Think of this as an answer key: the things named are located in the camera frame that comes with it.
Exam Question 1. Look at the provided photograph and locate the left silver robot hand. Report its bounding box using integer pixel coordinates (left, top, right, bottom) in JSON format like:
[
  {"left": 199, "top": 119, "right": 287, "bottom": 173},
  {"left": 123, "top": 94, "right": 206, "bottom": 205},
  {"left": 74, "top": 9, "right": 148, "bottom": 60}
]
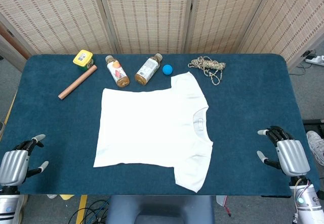
[{"left": 0, "top": 134, "right": 49, "bottom": 186}]

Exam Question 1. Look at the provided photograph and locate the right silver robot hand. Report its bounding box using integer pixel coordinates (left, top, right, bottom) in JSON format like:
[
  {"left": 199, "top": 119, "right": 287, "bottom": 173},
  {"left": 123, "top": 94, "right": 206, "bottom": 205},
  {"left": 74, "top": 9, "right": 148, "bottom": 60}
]
[{"left": 256, "top": 126, "right": 311, "bottom": 177}]

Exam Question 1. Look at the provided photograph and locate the white T-shirt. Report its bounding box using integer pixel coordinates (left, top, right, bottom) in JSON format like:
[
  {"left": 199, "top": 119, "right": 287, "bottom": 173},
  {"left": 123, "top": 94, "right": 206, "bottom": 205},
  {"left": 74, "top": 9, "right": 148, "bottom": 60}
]
[{"left": 93, "top": 71, "right": 214, "bottom": 193}]

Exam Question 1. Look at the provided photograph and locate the blue-grey robot base seat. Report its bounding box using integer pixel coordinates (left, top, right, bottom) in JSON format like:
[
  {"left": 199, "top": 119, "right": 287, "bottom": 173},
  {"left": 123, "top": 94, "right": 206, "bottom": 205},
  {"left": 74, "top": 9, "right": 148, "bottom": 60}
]
[{"left": 105, "top": 195, "right": 216, "bottom": 224}]

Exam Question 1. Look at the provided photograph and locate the white sneaker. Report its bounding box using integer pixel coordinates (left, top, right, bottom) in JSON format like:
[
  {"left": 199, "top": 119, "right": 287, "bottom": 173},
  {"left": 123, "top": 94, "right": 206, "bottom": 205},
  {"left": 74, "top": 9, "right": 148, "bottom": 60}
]
[{"left": 306, "top": 130, "right": 324, "bottom": 166}]

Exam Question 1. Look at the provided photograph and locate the black stand base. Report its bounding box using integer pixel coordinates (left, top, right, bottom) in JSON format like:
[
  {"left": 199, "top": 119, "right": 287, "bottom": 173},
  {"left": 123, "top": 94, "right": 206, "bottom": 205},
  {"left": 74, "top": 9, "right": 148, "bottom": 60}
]
[{"left": 302, "top": 119, "right": 324, "bottom": 133}]

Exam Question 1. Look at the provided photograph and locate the dark blue table cloth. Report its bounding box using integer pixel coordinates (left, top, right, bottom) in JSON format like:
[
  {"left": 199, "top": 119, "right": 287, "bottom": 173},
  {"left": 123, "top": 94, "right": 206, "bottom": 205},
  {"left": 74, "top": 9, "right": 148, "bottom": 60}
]
[{"left": 0, "top": 53, "right": 320, "bottom": 197}]

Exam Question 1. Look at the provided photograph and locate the white power strip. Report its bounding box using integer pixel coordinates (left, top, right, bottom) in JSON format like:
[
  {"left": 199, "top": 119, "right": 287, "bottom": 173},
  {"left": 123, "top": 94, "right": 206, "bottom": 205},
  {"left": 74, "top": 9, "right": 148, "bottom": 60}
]
[{"left": 305, "top": 55, "right": 324, "bottom": 66}]

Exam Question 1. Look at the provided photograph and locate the wooden rolling pin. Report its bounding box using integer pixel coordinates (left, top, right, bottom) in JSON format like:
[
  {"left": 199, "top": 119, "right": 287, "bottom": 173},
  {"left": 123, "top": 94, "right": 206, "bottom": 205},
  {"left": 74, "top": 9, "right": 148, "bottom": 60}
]
[{"left": 57, "top": 64, "right": 98, "bottom": 100}]

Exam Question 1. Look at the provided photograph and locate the green container with yellow lid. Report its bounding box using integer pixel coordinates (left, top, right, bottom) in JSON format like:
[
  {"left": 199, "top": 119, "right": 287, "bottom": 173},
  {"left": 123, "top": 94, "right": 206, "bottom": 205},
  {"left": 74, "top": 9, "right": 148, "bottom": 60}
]
[{"left": 72, "top": 49, "right": 95, "bottom": 72}]

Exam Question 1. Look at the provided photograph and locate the woven bamboo screen panel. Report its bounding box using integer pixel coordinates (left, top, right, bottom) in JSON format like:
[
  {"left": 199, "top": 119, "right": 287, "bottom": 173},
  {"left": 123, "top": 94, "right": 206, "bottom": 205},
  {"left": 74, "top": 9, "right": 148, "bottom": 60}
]
[
  {"left": 184, "top": 0, "right": 275, "bottom": 54},
  {"left": 0, "top": 0, "right": 119, "bottom": 55},
  {"left": 239, "top": 0, "right": 324, "bottom": 70},
  {"left": 96, "top": 0, "right": 197, "bottom": 54}
]

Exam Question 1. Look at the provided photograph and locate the tea bottle with orange label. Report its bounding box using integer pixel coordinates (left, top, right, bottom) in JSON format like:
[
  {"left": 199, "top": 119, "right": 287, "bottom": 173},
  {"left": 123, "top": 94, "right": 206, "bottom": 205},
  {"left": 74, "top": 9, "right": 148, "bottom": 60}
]
[{"left": 105, "top": 55, "right": 131, "bottom": 88}]

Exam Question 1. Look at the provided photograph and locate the tea bottle with white-green label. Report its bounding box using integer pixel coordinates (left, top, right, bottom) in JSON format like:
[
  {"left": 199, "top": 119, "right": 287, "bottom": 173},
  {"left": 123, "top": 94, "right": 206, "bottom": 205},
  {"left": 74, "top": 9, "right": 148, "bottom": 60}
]
[{"left": 134, "top": 53, "right": 163, "bottom": 86}]

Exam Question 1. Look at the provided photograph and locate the beige braided rope bundle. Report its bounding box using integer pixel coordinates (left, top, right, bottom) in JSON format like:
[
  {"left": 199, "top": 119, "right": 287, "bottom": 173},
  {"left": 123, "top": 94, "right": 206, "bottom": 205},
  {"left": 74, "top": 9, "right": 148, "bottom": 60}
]
[{"left": 187, "top": 56, "right": 226, "bottom": 86}]

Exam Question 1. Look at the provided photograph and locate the brown wooden door frame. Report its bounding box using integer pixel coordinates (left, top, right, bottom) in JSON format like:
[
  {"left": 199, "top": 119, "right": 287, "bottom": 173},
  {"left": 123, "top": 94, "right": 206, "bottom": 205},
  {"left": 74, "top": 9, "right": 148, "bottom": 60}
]
[{"left": 0, "top": 21, "right": 31, "bottom": 60}]

